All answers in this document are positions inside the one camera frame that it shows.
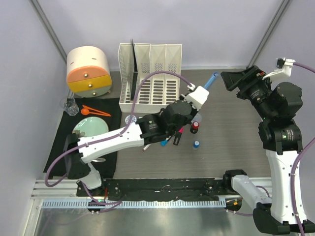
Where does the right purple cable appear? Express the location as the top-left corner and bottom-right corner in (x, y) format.
(233, 61), (315, 236)

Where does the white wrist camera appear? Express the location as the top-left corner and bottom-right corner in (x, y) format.
(184, 86), (209, 111)
(263, 58), (296, 81)

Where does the cream round drawer cabinet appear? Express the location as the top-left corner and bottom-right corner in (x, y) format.
(66, 46), (112, 98)

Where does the orange plastic spoon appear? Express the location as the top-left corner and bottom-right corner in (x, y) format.
(80, 108), (99, 116)

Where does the black mounting rail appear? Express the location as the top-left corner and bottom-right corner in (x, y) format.
(90, 178), (240, 202)

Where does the blue white round tin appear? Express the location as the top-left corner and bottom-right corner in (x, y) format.
(125, 115), (137, 124)

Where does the white slotted cable duct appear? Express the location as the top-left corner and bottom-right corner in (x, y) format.
(42, 199), (226, 209)

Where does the pale green plate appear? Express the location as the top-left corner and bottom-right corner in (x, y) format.
(72, 117), (109, 138)

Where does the red black stamp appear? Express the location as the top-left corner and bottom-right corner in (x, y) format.
(190, 121), (200, 134)

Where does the clear glass cup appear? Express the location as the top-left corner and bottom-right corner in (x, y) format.
(60, 96), (79, 116)

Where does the cream perforated file organizer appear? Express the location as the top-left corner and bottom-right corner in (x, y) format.
(118, 43), (182, 114)

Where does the metal spoon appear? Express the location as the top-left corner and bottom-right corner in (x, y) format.
(93, 158), (106, 162)

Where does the pink black highlighter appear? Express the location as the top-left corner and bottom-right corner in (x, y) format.
(173, 127), (184, 146)

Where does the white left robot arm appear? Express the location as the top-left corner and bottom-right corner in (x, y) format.
(64, 92), (207, 196)

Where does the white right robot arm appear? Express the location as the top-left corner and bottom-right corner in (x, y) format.
(221, 66), (315, 235)

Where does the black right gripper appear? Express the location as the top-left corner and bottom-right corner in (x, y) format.
(221, 65), (276, 120)

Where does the black cloth mat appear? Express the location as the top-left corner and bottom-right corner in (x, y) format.
(44, 98), (123, 178)

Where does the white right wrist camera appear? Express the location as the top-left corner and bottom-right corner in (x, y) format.
(263, 58), (296, 81)

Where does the blue plastic folder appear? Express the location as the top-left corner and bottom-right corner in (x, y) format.
(203, 72), (218, 90)

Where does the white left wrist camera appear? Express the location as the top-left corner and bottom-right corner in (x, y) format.
(184, 86), (209, 111)

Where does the small blue cap bottle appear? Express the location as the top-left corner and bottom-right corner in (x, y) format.
(193, 140), (200, 149)

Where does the blue black highlighter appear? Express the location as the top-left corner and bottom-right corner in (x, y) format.
(160, 139), (169, 146)

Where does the clear jar with lid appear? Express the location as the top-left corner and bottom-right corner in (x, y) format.
(191, 113), (202, 123)

